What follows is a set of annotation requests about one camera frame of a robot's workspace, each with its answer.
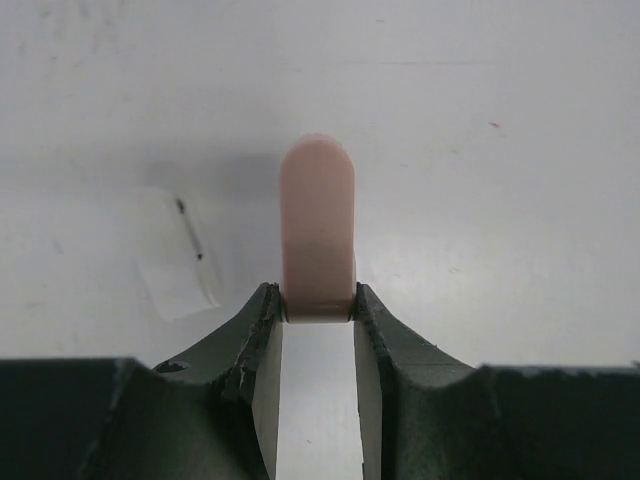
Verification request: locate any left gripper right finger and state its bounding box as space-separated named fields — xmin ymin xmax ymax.
xmin=353 ymin=284 xmax=639 ymax=479

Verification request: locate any white stapler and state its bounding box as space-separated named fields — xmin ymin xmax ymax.
xmin=132 ymin=187 xmax=223 ymax=322

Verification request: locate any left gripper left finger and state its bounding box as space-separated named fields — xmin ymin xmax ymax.
xmin=1 ymin=283 xmax=282 ymax=479

